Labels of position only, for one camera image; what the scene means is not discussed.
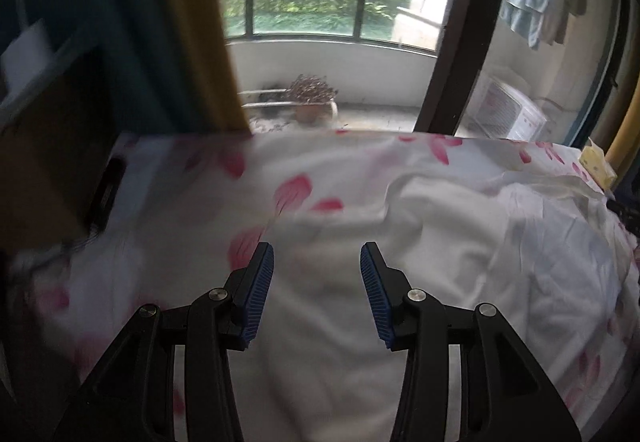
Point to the dark balcony railing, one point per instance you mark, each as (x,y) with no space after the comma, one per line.
(415,25)

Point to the brown cardboard box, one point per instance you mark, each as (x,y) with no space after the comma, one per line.
(53,154)

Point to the teal curtain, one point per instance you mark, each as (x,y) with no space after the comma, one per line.
(139,61)

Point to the floral pink bed sheet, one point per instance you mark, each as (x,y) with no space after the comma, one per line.
(191,210)

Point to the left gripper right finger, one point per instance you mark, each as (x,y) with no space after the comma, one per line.
(505,394)

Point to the yellow curtain left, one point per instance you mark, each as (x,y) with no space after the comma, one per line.
(201,35)

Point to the dark window pillar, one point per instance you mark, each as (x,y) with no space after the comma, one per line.
(468,33)

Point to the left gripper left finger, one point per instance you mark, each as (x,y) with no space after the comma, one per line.
(129,393)

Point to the dried potted plant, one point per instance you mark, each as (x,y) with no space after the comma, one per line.
(313,99)

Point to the white air conditioner unit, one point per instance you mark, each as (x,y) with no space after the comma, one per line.
(501,111)

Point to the yellow curtain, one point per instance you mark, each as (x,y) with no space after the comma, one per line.
(201,35)
(626,140)

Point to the white sheer large garment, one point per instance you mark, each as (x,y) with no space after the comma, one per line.
(549,254)

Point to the yellow tissue pack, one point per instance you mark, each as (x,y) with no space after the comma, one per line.
(592,159)

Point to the yellow curtain right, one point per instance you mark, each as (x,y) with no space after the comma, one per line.
(626,140)

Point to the white desk lamp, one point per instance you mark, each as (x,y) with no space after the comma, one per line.
(28,55)

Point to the beige hanging cloth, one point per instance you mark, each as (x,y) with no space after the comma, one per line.
(554,23)

